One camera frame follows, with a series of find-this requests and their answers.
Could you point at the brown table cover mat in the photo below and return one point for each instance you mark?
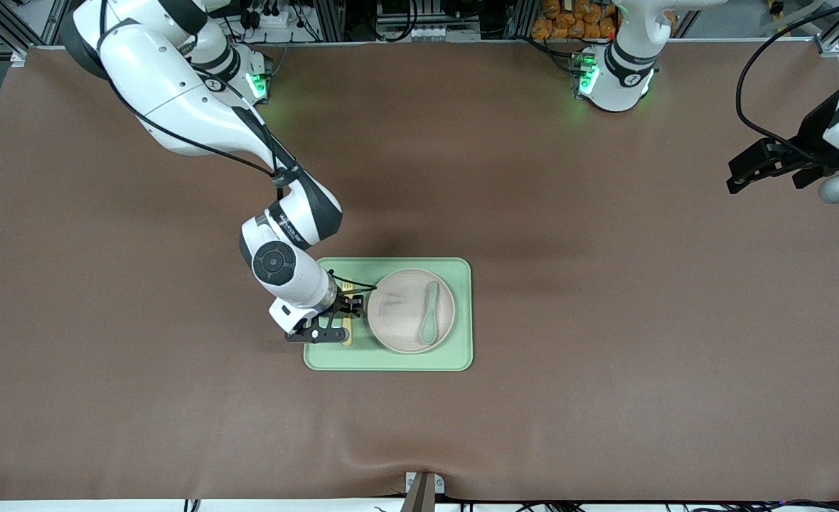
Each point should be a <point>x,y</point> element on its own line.
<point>178,398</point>

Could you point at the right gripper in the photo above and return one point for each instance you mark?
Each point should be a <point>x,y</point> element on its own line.
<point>343,304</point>

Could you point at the yellow plastic fork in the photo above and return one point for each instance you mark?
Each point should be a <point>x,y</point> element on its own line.
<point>346,284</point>

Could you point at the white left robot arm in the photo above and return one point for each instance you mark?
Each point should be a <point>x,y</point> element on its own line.
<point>622,78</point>

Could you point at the round beige plate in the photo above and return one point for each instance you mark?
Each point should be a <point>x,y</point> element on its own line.
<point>398,313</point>

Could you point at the green plastic spoon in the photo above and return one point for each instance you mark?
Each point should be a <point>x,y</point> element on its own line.
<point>429,327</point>

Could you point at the white power strip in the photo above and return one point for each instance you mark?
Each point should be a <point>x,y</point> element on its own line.
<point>271,16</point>

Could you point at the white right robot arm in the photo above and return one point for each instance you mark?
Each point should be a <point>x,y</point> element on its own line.
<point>178,99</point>

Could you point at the orange snack packets pile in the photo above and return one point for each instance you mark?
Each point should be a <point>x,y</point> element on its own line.
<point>576,21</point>

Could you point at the metal table edge clamp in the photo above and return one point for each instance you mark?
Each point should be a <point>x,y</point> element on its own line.
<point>424,489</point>

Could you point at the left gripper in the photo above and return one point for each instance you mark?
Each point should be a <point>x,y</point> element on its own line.
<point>810,140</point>

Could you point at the light green rectangular tray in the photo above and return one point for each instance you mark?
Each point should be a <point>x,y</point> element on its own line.
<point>462,320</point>

